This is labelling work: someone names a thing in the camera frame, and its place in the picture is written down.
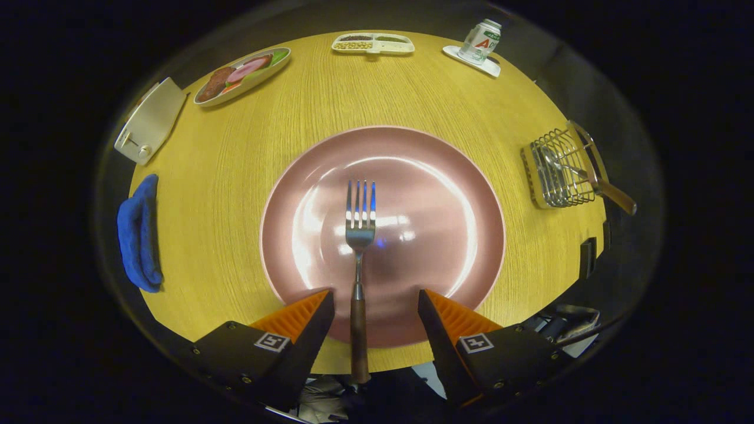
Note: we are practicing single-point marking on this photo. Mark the white divided bean dish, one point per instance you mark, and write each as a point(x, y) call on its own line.
point(386, 47)

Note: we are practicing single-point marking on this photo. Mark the pink ham slice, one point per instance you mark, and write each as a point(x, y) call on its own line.
point(246, 69)

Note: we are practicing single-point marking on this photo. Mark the small brown meat piece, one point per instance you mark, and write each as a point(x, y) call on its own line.
point(263, 59)

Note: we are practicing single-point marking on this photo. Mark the white toaster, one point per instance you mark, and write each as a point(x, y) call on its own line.
point(154, 118)

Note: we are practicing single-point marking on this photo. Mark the blue folded cloth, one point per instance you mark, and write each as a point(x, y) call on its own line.
point(136, 235)

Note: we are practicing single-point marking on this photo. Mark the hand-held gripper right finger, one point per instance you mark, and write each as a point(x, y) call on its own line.
point(506, 359)

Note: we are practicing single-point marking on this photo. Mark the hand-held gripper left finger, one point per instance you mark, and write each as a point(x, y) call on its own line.
point(253, 359)

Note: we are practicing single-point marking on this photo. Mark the beige crumpled cloth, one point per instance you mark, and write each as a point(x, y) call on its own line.
point(580, 324)

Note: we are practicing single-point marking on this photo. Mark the round white food plate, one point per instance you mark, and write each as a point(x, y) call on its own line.
point(259, 85)

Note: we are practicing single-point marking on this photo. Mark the pink plate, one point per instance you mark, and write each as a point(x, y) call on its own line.
point(424, 224)

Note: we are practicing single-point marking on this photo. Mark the green lettuce leaf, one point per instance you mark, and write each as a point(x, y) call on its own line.
point(278, 56)

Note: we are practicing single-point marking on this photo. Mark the orange carrot slice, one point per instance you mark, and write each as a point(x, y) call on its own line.
point(231, 88)

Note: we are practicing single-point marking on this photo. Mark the white drink bottle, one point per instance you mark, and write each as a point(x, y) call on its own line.
point(480, 41)

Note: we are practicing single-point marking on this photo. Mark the white square coaster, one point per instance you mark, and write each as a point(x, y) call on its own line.
point(486, 66)

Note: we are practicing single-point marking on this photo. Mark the black table clamp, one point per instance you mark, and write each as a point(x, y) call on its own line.
point(588, 258)
point(607, 232)

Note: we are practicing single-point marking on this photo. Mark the long brown meat piece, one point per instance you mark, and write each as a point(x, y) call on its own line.
point(215, 83)

